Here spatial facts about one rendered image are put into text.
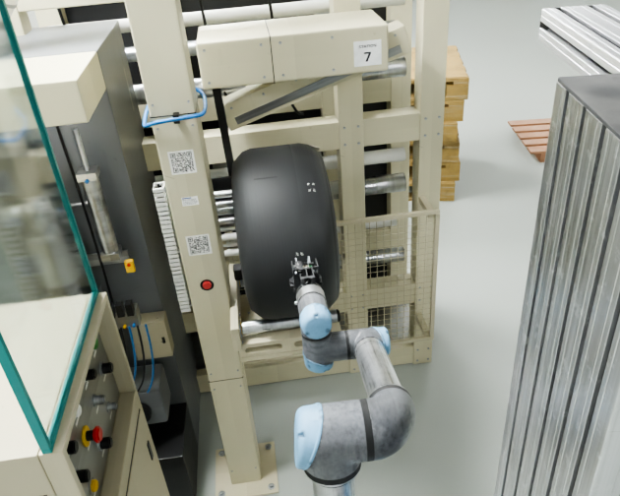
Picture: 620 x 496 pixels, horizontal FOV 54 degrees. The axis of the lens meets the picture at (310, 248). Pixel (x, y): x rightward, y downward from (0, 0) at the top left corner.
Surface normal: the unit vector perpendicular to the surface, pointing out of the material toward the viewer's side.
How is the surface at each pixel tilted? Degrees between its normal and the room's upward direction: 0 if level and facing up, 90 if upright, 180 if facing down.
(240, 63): 90
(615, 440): 90
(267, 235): 60
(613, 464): 90
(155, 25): 90
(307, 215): 51
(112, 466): 0
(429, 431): 0
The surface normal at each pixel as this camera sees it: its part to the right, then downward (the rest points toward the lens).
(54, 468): 0.12, 0.53
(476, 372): -0.07, -0.84
